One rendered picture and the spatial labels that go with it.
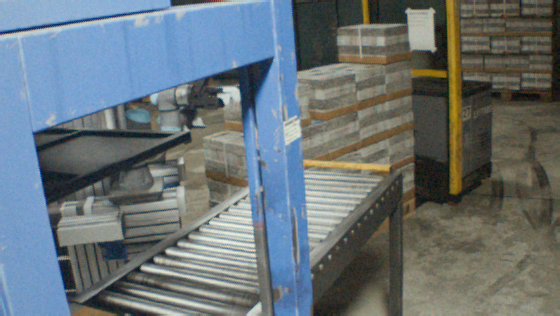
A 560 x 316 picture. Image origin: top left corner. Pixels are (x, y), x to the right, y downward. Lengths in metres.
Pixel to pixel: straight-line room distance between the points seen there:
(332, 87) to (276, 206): 2.33
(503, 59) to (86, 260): 6.24
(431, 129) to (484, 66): 3.65
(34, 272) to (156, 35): 0.32
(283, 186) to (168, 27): 0.42
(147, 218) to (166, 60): 1.82
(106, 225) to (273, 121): 1.50
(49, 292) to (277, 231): 0.57
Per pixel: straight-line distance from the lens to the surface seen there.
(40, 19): 0.86
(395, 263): 2.65
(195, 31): 0.83
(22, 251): 0.62
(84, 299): 1.73
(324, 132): 3.37
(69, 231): 2.49
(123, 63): 0.71
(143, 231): 2.59
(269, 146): 1.07
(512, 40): 7.97
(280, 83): 1.04
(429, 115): 4.49
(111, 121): 2.36
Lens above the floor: 1.56
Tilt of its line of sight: 16 degrees down
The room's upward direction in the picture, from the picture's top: 5 degrees counter-clockwise
